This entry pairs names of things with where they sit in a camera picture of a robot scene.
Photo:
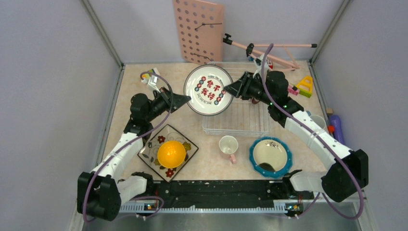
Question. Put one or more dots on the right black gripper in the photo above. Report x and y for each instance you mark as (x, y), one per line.
(240, 88)

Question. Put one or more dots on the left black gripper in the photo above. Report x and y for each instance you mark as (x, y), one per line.
(178, 100)

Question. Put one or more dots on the white plate red characters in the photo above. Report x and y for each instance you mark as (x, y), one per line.
(205, 86)

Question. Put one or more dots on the orange yellow bowl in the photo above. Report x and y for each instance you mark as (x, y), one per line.
(171, 154)

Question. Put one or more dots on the square floral plate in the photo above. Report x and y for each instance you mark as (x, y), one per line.
(148, 154)

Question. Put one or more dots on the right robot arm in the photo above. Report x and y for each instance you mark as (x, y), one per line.
(346, 170)

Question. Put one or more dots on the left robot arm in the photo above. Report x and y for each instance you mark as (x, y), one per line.
(100, 193)

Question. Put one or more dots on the stacked colourful toy blocks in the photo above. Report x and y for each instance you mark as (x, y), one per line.
(145, 78)

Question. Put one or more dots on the pink folding tripod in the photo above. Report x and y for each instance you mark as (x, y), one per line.
(251, 51)

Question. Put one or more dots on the red white toy block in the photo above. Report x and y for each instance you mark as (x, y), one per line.
(270, 64)

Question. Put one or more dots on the pink toy block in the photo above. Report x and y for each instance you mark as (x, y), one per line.
(293, 90)

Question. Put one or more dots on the yellow green toy block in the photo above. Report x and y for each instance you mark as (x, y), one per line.
(305, 86)

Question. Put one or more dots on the pink pegboard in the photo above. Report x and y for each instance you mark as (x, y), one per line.
(200, 26)

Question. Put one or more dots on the blue rimmed bowl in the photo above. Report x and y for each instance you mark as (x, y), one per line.
(270, 157)

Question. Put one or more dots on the blue white mug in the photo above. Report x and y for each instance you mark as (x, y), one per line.
(318, 120)

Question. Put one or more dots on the white wire dish rack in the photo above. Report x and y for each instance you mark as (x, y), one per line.
(242, 118)

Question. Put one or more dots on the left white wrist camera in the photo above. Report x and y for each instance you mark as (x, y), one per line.
(152, 86)

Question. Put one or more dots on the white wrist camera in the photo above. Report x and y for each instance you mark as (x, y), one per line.
(152, 86)
(261, 67)

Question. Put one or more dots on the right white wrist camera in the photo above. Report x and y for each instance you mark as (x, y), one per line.
(261, 67)

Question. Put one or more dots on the white pink handled cup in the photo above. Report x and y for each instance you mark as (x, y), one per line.
(229, 145)

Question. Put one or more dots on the purple handled tool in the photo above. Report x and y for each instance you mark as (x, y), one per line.
(335, 128)

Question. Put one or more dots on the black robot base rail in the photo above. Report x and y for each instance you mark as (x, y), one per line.
(225, 194)

